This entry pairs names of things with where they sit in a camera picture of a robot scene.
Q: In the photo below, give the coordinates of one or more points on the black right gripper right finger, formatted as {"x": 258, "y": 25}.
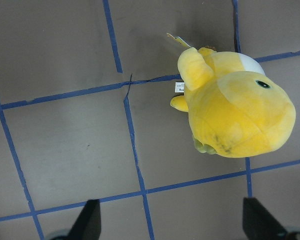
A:
{"x": 258, "y": 223}

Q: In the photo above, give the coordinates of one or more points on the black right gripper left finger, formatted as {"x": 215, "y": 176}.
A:
{"x": 88, "y": 224}

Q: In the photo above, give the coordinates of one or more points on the yellow plush toy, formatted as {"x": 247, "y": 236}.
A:
{"x": 234, "y": 110}

